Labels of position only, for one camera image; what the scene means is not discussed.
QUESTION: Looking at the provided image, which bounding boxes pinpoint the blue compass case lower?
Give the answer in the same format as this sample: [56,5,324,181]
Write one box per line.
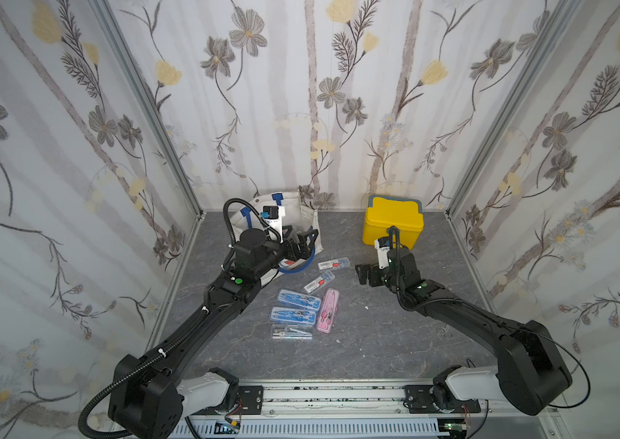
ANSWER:
[270,307,317,327]

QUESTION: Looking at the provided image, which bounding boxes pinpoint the black corrugated cable conduit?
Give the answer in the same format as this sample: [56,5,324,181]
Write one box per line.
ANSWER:
[78,339,179,439]

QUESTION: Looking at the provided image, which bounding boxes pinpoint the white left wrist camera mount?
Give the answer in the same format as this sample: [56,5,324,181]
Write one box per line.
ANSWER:
[262,204,285,243]

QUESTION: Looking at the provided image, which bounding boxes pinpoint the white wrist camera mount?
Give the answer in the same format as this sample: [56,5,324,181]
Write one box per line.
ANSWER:
[262,204,285,243]
[374,236,392,270]

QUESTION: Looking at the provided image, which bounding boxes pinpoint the blue compass case upper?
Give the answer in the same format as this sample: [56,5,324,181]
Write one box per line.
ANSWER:
[277,289,322,312]

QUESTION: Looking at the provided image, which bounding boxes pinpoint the clear compass case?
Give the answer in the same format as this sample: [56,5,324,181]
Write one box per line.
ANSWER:
[271,325,314,341]

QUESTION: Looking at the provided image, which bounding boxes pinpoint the pink compass case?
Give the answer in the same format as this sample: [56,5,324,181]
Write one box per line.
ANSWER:
[317,288,339,334]

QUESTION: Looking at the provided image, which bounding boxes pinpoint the red label clear case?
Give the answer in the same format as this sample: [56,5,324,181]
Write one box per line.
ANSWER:
[304,271,336,294]

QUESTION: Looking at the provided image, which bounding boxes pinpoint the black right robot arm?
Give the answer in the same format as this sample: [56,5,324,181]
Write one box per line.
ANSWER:
[355,249,573,415]

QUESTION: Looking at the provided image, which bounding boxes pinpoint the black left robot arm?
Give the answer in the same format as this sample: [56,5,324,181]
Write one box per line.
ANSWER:
[103,229,319,438]

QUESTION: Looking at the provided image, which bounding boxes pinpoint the small blue clear case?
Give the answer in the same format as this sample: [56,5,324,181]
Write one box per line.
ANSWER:
[317,257,351,271]

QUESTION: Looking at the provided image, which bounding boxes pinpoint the blue compass case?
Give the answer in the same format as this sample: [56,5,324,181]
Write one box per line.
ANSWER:
[277,289,322,312]
[270,307,317,327]

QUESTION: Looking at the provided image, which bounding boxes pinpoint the yellow storage box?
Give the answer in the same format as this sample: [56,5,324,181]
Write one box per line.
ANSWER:
[362,195,425,250]

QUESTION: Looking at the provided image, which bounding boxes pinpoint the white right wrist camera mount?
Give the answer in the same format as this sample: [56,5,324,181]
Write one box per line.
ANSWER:
[374,236,392,270]

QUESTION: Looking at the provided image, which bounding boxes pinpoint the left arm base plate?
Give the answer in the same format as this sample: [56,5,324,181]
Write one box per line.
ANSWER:
[214,386,264,416]

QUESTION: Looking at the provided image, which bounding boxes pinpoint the white canvas tote bag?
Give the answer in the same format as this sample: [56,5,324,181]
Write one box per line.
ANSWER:
[223,190,324,274]

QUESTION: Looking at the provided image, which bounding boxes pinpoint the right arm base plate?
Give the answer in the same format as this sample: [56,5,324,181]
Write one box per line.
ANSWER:
[403,385,482,414]

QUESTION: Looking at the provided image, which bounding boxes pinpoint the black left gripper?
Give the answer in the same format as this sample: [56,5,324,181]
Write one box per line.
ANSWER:
[250,221,317,282]

